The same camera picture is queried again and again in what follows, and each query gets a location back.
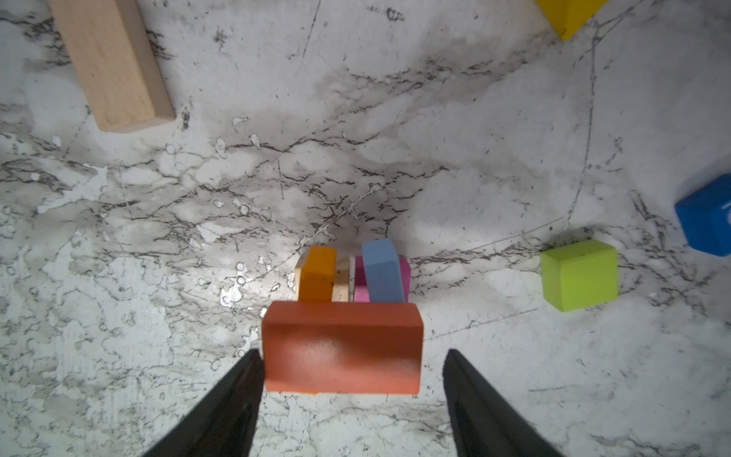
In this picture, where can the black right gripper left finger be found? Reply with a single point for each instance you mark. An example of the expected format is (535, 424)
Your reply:
(224, 422)

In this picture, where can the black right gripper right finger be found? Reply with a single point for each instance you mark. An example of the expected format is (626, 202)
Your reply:
(482, 422)

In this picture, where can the red wooden block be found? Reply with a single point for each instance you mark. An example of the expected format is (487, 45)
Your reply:
(339, 347)

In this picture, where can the orange wooden block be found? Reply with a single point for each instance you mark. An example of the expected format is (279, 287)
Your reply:
(317, 275)

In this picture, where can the lime green wooden block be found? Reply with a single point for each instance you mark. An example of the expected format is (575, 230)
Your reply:
(580, 275)

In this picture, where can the magenta wooden cube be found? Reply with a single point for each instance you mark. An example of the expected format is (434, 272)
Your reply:
(361, 292)

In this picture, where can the light blue wooden block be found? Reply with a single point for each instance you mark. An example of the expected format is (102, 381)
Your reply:
(383, 272)

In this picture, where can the blue number cube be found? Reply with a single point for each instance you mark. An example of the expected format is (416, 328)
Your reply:
(705, 217)

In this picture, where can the long natural wood block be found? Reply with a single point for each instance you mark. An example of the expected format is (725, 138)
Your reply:
(110, 51)

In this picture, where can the yellow wooden wedge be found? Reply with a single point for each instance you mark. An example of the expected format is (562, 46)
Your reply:
(568, 16)

